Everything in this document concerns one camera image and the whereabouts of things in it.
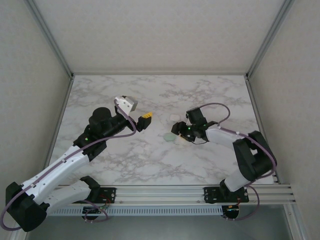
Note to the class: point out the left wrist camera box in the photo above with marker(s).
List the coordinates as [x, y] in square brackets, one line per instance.
[126, 105]

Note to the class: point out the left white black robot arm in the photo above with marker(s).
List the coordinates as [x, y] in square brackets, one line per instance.
[25, 215]

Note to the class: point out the white earbud charging case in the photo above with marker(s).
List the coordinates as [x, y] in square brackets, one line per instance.
[174, 117]

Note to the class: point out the aluminium table back rail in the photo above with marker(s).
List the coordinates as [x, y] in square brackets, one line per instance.
[160, 74]

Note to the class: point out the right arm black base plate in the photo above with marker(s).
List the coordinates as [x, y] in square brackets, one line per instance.
[212, 195]

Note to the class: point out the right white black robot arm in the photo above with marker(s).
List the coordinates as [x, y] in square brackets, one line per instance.
[255, 160]

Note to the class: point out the aluminium mounting rail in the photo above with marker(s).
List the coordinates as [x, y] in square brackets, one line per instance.
[160, 193]

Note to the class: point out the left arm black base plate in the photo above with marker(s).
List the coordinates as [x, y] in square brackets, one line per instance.
[110, 193]

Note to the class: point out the aluminium table side rail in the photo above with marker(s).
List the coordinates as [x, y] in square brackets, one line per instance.
[58, 125]
[254, 100]

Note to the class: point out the aluminium frame leg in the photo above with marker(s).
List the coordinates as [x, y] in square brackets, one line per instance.
[297, 230]

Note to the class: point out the aluminium frame post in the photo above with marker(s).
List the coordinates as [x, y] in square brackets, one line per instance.
[51, 37]
[268, 37]

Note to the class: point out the mint green earbud charging case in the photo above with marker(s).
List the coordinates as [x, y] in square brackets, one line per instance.
[170, 137]

